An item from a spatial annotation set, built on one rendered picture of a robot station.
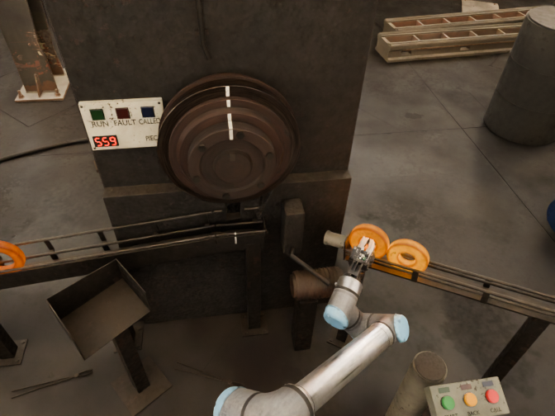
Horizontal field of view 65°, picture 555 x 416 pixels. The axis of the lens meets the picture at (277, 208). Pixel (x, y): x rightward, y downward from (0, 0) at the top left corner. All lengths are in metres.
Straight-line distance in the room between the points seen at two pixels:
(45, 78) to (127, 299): 2.93
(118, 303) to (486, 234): 2.22
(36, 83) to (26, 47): 0.30
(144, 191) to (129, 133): 0.25
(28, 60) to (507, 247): 3.88
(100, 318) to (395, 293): 1.53
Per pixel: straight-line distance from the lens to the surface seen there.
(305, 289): 1.81
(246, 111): 1.35
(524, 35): 3.81
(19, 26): 4.22
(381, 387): 2.23
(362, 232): 1.69
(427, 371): 1.72
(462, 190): 3.31
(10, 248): 1.91
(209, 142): 1.33
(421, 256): 1.68
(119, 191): 1.74
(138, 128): 1.57
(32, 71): 4.36
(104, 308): 1.74
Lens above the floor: 1.98
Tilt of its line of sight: 44 degrees down
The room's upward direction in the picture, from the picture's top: 2 degrees clockwise
